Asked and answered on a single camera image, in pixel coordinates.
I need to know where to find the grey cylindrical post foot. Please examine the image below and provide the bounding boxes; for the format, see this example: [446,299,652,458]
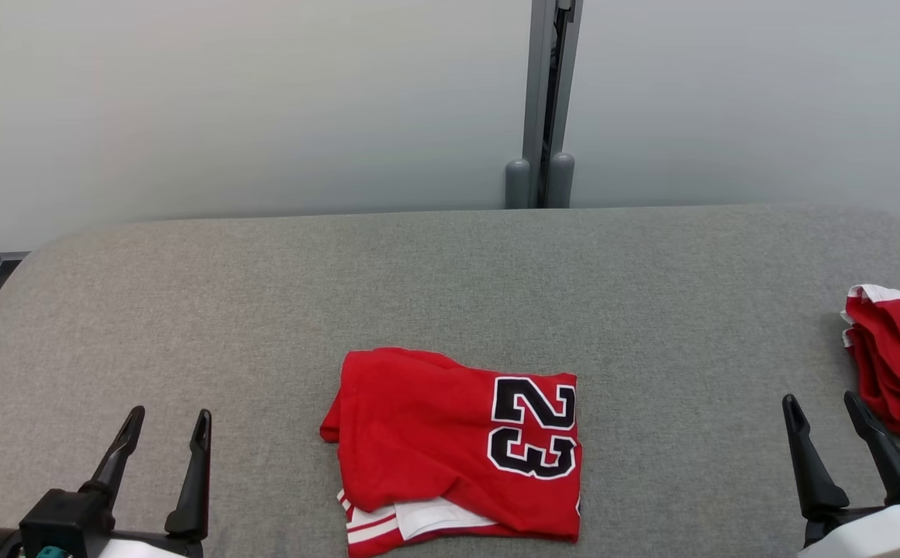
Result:
[505,158,533,210]
[547,151,577,209]

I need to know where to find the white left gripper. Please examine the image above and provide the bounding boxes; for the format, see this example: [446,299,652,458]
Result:
[79,405,213,558]

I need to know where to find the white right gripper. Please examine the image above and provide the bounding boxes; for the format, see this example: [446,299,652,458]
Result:
[781,389,900,558]

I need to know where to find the red jersey with white sleeves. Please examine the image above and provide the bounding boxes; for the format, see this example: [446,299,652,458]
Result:
[319,347,583,558]

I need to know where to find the grey partition post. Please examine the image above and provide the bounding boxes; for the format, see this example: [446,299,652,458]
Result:
[522,0,584,209]

